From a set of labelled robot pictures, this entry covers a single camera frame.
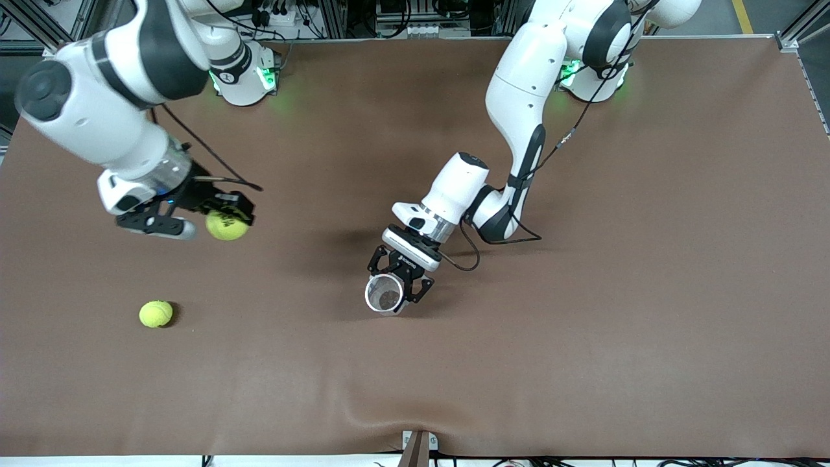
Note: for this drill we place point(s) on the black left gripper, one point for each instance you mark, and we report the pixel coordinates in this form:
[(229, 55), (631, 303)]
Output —
[(397, 264)]

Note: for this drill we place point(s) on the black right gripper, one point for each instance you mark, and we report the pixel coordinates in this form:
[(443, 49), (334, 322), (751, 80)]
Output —
[(196, 193)]

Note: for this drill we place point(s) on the white power strip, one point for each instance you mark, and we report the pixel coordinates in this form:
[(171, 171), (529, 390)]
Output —
[(285, 16)]

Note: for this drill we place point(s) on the yellow tennis ball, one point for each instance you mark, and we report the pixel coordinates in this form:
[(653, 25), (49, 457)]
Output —
[(227, 228), (155, 314)]

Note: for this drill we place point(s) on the aluminium profile beam with bracket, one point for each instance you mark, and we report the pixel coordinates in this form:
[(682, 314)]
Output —
[(418, 451)]

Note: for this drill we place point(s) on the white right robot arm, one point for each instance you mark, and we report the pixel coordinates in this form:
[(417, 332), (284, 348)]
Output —
[(97, 123)]

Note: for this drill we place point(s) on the brown table mat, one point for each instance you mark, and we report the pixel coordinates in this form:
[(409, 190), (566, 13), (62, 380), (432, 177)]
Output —
[(583, 363)]

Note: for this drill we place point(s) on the clear tennis ball tube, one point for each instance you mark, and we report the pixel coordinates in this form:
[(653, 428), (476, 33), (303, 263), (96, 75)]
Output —
[(384, 310)]

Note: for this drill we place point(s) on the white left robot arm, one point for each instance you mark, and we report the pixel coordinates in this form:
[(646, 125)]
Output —
[(525, 84)]

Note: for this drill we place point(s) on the aluminium frame post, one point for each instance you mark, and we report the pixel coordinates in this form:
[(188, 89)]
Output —
[(334, 19)]

